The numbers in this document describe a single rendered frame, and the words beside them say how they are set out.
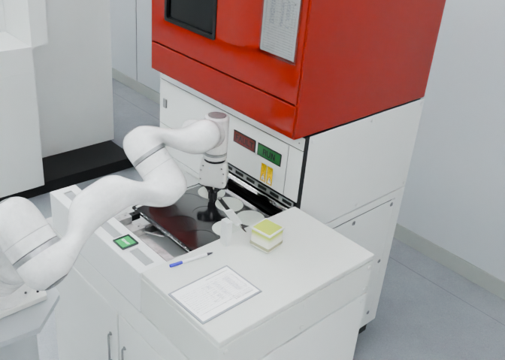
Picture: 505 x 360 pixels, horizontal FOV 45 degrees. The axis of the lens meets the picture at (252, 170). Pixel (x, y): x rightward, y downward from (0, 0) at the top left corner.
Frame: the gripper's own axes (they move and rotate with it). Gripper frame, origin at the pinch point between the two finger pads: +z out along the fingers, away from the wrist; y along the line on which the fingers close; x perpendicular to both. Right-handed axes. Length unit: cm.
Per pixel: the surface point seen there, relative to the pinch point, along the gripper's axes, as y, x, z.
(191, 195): -8.5, 1.1, 2.1
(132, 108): -152, 263, 92
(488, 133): 108, 124, 7
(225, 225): 14.3, -34.0, -11.9
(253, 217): 16.8, -5.3, 2.0
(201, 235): 3.3, -22.3, 2.1
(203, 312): 18, -65, -5
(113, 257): -16.0, -47.0, -1.0
